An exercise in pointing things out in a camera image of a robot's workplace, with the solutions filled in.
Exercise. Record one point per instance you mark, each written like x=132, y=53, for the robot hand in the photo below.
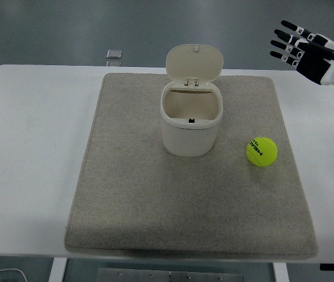
x=314, y=61

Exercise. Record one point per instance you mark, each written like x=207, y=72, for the yellow tennis ball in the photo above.
x=261, y=151

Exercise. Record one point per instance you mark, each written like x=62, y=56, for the cream bin with hinged lid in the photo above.
x=189, y=138

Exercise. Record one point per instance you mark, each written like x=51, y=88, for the large silver floor plate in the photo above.
x=114, y=53

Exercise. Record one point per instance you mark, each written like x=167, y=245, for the small silver floor plate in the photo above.
x=113, y=63

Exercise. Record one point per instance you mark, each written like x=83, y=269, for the beige fabric mat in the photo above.
x=167, y=199

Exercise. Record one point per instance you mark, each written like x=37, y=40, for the white table leg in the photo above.
x=57, y=271
x=280, y=273

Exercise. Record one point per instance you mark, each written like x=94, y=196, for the grey metal plate with screws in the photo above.
x=170, y=276

